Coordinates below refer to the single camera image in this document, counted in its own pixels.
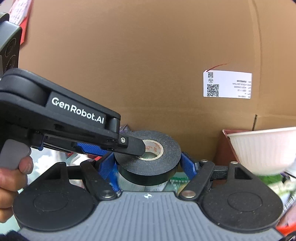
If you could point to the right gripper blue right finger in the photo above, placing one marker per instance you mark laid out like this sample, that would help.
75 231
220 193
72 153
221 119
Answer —
199 174

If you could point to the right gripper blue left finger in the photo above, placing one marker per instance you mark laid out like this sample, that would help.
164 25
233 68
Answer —
100 179

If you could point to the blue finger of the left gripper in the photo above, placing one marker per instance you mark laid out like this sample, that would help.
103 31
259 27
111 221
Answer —
131 146
83 148

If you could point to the black electrical tape roll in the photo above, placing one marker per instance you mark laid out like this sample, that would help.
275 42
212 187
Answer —
157 165

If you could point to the person left hand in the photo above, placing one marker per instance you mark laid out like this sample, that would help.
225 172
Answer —
11 182

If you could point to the green wrapped cookie packet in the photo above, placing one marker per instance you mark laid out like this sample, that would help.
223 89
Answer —
177 184

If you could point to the brown cardboard storage box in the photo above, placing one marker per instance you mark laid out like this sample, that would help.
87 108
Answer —
222 148

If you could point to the white ribbed paper bowl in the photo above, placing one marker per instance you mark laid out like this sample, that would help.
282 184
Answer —
263 150

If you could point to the green white packets in box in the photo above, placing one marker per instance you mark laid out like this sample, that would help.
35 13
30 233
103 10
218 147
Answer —
283 186

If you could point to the white shipping label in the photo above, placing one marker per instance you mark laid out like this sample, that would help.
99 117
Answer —
227 84

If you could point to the orange plastic item in box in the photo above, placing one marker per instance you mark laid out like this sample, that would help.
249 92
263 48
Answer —
285 230

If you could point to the large cardboard box wall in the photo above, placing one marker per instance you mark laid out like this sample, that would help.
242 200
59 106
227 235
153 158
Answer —
145 60

